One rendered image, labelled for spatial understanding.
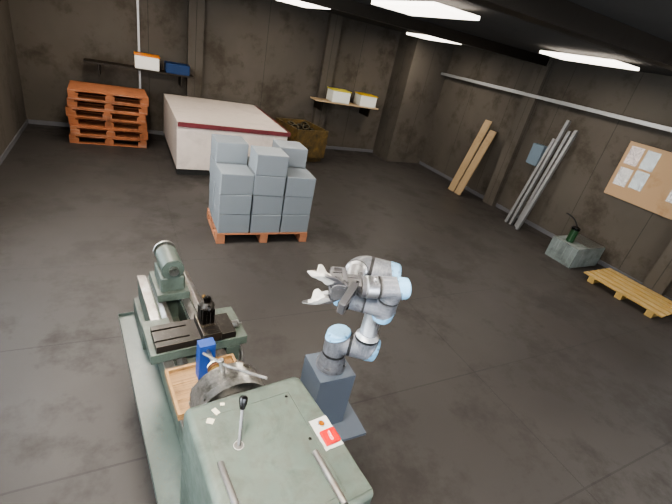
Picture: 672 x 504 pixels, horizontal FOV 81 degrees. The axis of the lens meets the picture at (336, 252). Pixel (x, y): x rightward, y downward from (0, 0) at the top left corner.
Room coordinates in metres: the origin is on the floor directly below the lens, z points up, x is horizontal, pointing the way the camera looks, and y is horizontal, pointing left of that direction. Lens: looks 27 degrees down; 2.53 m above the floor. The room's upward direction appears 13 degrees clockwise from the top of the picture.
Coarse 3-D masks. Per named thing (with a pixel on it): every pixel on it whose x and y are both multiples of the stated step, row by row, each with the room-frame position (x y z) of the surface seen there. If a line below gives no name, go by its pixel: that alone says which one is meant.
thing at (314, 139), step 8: (280, 120) 9.31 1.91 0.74; (288, 120) 9.70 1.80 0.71; (296, 120) 9.85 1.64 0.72; (304, 120) 10.00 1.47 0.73; (288, 128) 9.01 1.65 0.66; (296, 128) 8.79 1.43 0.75; (304, 128) 9.45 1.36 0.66; (312, 128) 9.58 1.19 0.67; (320, 128) 9.49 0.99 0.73; (296, 136) 8.73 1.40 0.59; (304, 136) 8.85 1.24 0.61; (312, 136) 8.99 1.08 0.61; (320, 136) 9.13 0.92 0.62; (304, 144) 8.87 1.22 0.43; (312, 144) 9.01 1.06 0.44; (320, 144) 9.15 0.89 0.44; (312, 152) 9.03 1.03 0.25; (320, 152) 9.18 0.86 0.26; (312, 160) 9.19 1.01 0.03
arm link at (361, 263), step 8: (360, 256) 1.54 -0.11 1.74; (368, 256) 1.55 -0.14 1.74; (352, 264) 1.46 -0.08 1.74; (360, 264) 1.47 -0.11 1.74; (368, 264) 1.51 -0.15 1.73; (352, 272) 1.35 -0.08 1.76; (368, 272) 1.49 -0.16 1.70; (336, 304) 1.14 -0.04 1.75; (352, 304) 1.13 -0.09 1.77; (360, 304) 1.13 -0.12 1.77
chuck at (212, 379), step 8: (216, 368) 1.22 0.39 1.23; (240, 368) 1.25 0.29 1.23; (248, 368) 1.28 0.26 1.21; (208, 376) 1.19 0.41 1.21; (216, 376) 1.19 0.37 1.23; (224, 376) 1.19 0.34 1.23; (232, 376) 1.19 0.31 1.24; (240, 376) 1.21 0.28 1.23; (248, 376) 1.23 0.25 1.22; (200, 384) 1.16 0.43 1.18; (208, 384) 1.15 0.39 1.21; (216, 384) 1.15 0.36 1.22; (192, 392) 1.15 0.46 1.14; (200, 392) 1.13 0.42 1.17; (192, 400) 1.13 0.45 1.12; (200, 400) 1.10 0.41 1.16
